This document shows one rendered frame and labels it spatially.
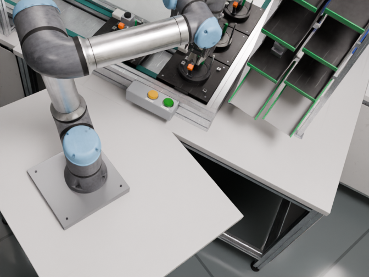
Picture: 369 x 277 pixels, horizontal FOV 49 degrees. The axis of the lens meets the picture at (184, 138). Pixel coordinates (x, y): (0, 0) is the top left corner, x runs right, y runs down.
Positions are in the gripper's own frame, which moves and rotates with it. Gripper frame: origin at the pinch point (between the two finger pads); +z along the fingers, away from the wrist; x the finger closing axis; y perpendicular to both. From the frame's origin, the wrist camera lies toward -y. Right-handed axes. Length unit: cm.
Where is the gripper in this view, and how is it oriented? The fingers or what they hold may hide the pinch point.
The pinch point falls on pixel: (197, 59)
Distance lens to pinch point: 142.8
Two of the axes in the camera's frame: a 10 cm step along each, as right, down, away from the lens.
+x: 8.8, 4.6, -1.2
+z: -1.8, 5.5, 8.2
